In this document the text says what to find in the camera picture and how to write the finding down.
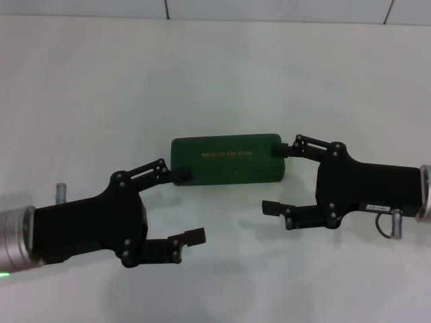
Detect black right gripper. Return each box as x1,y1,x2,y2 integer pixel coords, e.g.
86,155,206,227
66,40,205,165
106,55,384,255
261,134,427,231

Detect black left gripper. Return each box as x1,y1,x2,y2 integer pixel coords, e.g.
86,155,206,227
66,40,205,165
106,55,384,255
25,170,207,270

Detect green glasses case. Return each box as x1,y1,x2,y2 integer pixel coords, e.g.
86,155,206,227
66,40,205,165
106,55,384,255
170,133,287,186

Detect right gripper cable plug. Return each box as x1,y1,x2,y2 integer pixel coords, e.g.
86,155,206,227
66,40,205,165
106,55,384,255
376,208,404,240

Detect gripper cable plug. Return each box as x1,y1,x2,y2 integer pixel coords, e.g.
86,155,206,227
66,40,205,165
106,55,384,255
55,182,68,205
376,208,404,240

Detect left gripper cable plug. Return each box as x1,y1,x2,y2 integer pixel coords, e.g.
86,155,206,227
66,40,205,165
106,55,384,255
55,182,68,205

